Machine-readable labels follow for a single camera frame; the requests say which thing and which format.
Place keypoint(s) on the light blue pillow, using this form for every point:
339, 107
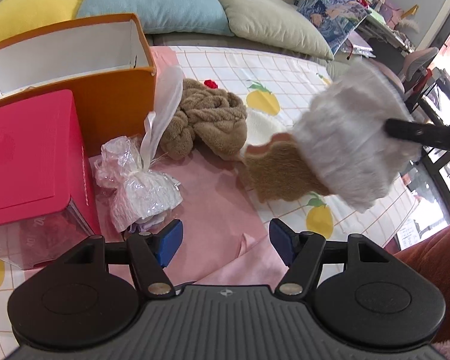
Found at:
153, 3

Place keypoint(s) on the brown braided plush towel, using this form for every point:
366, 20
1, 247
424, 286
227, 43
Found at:
210, 116

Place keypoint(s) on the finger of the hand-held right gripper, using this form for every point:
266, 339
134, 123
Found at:
416, 133

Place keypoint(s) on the clear plastic bag with cloth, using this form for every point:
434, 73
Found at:
142, 191

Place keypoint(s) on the brown toast-shaped cloth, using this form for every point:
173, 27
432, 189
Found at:
281, 172

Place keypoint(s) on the yellow pillow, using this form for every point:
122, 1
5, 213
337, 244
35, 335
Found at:
30, 7

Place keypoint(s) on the silver foil packet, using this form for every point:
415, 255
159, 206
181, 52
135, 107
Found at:
358, 50

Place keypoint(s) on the red knitted flower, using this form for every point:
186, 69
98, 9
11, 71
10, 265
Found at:
210, 84

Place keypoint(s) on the white towel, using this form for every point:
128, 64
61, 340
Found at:
258, 127

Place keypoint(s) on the red box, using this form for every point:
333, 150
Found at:
30, 157

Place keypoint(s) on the orange cardboard box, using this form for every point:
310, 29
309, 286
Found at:
112, 105

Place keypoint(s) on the rust orange fabric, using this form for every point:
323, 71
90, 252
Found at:
438, 255

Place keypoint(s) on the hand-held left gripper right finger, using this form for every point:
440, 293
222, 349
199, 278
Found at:
281, 239

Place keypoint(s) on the pink sheet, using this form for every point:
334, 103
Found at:
210, 202

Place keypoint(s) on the blue printed pillow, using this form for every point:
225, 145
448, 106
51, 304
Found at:
330, 11

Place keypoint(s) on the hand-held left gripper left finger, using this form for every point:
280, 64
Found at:
170, 238

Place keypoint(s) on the white fluffy cloth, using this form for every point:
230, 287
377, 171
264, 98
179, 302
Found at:
352, 135

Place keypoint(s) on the black frame table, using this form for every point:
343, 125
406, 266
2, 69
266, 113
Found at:
435, 168

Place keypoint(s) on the grey-green pillow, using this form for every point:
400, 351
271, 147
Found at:
270, 18

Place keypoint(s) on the lemon print checked sheet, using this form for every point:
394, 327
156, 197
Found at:
217, 67

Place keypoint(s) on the cluttered white desk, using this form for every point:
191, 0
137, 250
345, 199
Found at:
388, 32

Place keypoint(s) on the grey sofa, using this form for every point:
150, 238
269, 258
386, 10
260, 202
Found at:
180, 39

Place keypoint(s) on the pink office chair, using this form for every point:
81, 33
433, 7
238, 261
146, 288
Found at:
420, 62

